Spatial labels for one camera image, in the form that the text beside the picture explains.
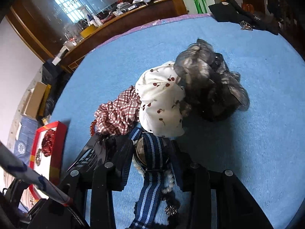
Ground white cherry print scrunchie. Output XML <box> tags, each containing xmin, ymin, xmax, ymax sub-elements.
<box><xmin>135</xmin><ymin>61</ymin><xmax>185</xmax><ymax>138</ymax></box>

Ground red polka dot bow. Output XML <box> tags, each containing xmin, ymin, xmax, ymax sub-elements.
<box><xmin>41</xmin><ymin>129</ymin><xmax>55</xmax><ymax>157</ymax></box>

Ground leopard print scrunchie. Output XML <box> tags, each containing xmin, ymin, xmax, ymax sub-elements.
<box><xmin>35</xmin><ymin>148</ymin><xmax>42</xmax><ymax>166</ymax></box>

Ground black hair claw clip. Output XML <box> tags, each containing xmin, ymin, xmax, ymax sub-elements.
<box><xmin>67</xmin><ymin>133</ymin><xmax>127</xmax><ymax>173</ymax></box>

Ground white pearl bracelet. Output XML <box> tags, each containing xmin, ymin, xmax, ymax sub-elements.
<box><xmin>132</xmin><ymin>156</ymin><xmax>176</xmax><ymax>194</ymax></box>

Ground wooden counter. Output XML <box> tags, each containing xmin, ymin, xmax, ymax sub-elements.
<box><xmin>59</xmin><ymin>0</ymin><xmax>187</xmax><ymax>73</ymax></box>

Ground red tray box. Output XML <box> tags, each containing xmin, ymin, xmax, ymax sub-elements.
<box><xmin>28</xmin><ymin>121</ymin><xmax>67</xmax><ymax>185</ymax></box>

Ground red plaid scrunchie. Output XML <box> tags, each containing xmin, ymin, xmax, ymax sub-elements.
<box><xmin>91</xmin><ymin>86</ymin><xmax>141</xmax><ymax>135</ymax></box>

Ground red bead bracelet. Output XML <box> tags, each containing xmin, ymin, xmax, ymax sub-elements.
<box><xmin>89</xmin><ymin>119</ymin><xmax>98</xmax><ymax>137</ymax></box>

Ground blue striped watch strap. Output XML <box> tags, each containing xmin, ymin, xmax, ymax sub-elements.
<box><xmin>119</xmin><ymin>126</ymin><xmax>175</xmax><ymax>229</ymax></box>

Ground cardboard box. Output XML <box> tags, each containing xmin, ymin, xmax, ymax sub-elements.
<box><xmin>22</xmin><ymin>82</ymin><xmax>47</xmax><ymax>119</ymax></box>

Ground blue bed cover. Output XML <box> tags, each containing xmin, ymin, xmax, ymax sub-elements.
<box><xmin>51</xmin><ymin>15</ymin><xmax>304</xmax><ymax>228</ymax></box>

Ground black clothing pile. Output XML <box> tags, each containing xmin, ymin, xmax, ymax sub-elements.
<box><xmin>209</xmin><ymin>0</ymin><xmax>279</xmax><ymax>35</ymax></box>

